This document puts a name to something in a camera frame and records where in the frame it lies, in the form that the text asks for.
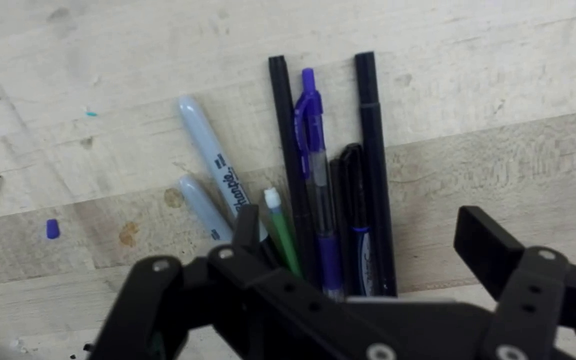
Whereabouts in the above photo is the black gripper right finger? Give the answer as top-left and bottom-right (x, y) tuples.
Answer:
(455, 206), (525, 298)

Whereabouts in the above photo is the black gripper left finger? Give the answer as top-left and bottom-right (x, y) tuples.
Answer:
(234, 204), (260, 257)

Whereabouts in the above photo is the grey marker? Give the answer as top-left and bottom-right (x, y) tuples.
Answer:
(178, 96), (250, 215)
(178, 176), (234, 242)

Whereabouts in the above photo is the green marker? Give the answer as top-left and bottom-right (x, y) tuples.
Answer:
(262, 187), (302, 279)

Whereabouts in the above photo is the black thin pen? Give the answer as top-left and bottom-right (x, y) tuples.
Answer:
(268, 56), (319, 283)

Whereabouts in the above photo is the black marker pen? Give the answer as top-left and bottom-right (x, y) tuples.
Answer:
(355, 53), (398, 297)

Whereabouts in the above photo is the blue barrel pen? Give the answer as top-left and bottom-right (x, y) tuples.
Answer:
(337, 144), (377, 297)

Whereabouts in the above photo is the blue clicker pen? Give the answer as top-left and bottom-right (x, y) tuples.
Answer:
(295, 68), (344, 298)

